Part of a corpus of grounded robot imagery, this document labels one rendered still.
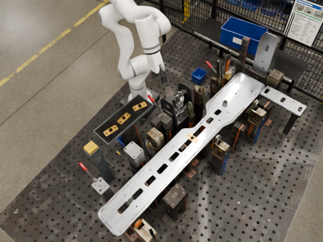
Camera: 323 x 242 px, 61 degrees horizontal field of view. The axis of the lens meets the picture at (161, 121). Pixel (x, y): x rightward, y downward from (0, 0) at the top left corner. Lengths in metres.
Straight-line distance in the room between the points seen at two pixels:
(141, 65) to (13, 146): 1.98
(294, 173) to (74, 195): 1.49
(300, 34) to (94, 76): 2.42
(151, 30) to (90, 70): 2.50
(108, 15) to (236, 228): 1.46
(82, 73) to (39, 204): 2.07
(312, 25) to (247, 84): 0.54
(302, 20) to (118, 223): 1.69
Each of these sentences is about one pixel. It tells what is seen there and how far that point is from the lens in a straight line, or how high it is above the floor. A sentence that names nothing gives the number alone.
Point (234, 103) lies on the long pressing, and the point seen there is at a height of 1.00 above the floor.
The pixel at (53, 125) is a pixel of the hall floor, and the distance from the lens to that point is 3.31.
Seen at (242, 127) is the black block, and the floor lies 0.99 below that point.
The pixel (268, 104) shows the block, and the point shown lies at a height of 0.98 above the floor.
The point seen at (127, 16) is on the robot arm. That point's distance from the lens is 1.40.
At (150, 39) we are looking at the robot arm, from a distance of 1.28.
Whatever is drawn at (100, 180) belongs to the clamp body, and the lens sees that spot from 1.60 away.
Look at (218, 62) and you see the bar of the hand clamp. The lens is 1.84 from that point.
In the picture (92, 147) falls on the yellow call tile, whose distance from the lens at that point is 1.58.
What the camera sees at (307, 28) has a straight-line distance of 2.12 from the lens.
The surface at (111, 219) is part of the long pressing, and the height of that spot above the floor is 1.00.
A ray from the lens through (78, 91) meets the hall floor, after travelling 3.51.
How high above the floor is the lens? 2.47
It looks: 55 degrees down
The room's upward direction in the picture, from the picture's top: 7 degrees counter-clockwise
